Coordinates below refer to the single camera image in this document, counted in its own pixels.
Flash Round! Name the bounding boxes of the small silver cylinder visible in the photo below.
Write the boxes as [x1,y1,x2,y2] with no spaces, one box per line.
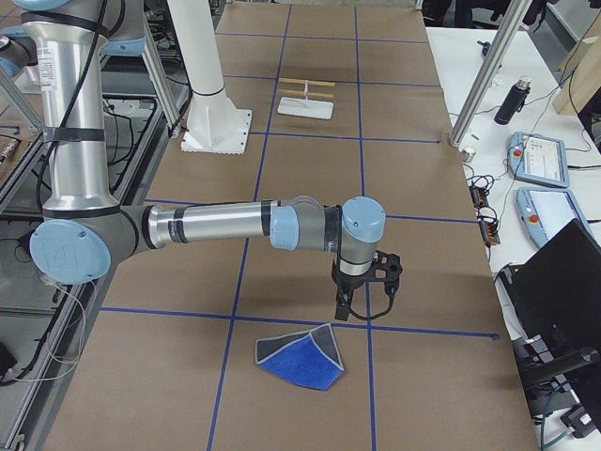
[461,147,476,163]

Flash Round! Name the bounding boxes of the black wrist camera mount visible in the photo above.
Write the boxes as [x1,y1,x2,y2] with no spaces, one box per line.
[370,250,403,289]

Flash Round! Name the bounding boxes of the black laptop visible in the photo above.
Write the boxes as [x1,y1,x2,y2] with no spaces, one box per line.
[499,219,600,350]

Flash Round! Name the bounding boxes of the wooden board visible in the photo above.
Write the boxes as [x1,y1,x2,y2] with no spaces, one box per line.
[553,17,600,115]

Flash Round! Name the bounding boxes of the white wooden towel rack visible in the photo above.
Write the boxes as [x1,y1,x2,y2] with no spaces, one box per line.
[277,78,335,120]

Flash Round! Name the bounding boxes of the brown paper table cover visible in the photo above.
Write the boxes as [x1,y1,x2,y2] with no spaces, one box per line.
[41,4,541,451]

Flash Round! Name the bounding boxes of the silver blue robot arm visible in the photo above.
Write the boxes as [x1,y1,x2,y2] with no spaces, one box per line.
[21,1,402,320]

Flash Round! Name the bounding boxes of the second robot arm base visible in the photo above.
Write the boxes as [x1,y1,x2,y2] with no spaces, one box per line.
[1,25,38,78]

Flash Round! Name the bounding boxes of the lower black usb hub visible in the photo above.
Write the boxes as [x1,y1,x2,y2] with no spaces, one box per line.
[479,220,501,247]

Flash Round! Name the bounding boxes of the aluminium frame post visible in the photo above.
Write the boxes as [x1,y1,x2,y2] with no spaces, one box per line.
[448,0,532,148]

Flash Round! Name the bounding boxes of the upper teach pendant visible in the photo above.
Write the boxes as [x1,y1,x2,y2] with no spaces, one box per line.
[508,132,570,188]

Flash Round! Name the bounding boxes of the teach pendant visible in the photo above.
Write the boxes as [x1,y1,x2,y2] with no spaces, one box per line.
[508,132,570,188]
[516,187,592,248]

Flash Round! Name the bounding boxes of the upper black usb hub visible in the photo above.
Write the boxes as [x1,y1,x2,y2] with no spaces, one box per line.
[469,186,489,209]

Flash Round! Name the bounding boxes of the black camera cable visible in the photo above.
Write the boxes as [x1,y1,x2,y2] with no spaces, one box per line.
[345,276,400,323]

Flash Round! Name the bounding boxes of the black usb hub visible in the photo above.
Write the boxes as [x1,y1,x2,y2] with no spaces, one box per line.
[469,186,489,209]
[479,220,501,247]

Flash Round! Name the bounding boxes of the lower teach pendant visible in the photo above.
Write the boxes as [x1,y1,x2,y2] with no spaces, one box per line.
[516,187,592,248]

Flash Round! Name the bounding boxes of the blue grey towel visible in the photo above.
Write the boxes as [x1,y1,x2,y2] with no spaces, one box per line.
[254,323,345,391]

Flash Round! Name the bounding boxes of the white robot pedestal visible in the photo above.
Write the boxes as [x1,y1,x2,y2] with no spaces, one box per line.
[168,0,253,155]

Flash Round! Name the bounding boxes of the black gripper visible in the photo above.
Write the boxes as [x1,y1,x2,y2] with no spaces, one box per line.
[331,267,370,321]

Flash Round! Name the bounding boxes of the black water bottle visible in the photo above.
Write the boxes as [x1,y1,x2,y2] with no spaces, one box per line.
[494,76,532,125]

